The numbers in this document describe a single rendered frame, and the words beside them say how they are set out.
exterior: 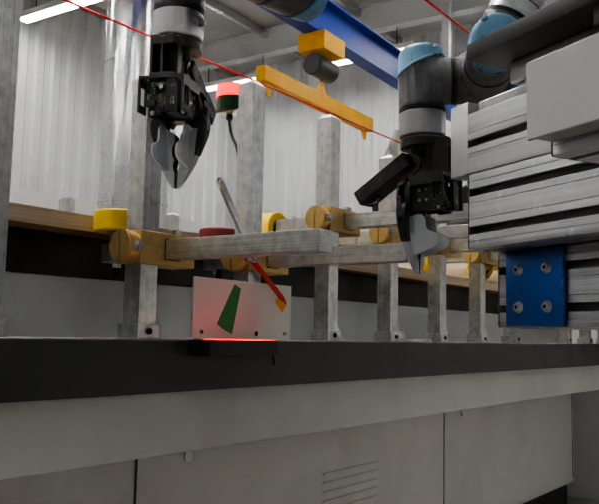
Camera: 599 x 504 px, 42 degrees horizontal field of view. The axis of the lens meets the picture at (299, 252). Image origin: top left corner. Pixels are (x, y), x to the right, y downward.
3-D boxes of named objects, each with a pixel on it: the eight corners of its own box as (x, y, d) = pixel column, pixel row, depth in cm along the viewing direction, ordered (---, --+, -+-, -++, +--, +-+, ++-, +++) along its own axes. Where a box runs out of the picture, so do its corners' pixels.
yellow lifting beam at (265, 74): (373, 141, 724) (373, 107, 727) (264, 91, 583) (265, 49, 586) (364, 142, 729) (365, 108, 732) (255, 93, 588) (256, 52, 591)
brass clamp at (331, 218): (363, 236, 167) (363, 213, 167) (327, 228, 156) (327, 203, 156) (338, 238, 170) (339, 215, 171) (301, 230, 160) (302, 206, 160)
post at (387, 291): (397, 364, 179) (399, 156, 184) (389, 364, 176) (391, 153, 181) (384, 363, 181) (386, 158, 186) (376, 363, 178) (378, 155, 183)
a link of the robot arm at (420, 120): (389, 113, 126) (413, 124, 133) (390, 141, 125) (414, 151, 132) (432, 104, 122) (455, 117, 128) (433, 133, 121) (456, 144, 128)
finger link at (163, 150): (141, 183, 112) (144, 119, 113) (160, 190, 117) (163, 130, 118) (162, 182, 111) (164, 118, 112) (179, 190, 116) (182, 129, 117)
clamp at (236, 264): (288, 275, 146) (289, 248, 146) (241, 269, 135) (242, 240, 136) (265, 276, 149) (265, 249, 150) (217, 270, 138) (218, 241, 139)
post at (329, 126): (337, 348, 159) (340, 116, 164) (327, 348, 156) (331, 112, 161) (322, 347, 161) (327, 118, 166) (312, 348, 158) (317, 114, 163)
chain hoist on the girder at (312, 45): (344, 97, 665) (345, 41, 670) (323, 86, 637) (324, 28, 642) (318, 101, 679) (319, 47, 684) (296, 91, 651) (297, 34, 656)
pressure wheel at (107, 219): (140, 280, 134) (143, 213, 135) (141, 277, 126) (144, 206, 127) (92, 279, 132) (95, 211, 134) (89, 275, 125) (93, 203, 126)
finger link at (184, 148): (162, 182, 111) (164, 118, 112) (179, 190, 116) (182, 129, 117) (182, 181, 110) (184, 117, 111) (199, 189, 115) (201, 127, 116)
